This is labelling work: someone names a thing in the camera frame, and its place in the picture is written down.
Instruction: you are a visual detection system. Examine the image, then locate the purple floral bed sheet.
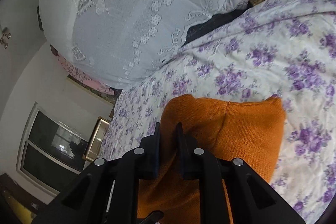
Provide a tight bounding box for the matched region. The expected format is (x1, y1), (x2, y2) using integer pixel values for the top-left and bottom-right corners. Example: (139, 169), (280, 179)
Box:
(100, 0), (335, 223)

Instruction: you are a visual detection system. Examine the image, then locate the pink floral curtain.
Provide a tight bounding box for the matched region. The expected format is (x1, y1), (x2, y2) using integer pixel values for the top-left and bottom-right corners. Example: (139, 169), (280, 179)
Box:
(50, 45), (121, 96)

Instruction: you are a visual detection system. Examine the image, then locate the white framed window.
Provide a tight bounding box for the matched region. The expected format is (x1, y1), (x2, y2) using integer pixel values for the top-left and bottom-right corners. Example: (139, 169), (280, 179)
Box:
(16, 102), (88, 196)

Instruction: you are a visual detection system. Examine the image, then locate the orange knitted cat cardigan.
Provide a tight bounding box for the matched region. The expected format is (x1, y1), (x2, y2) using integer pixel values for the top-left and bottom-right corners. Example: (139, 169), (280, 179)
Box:
(137, 94), (286, 223)

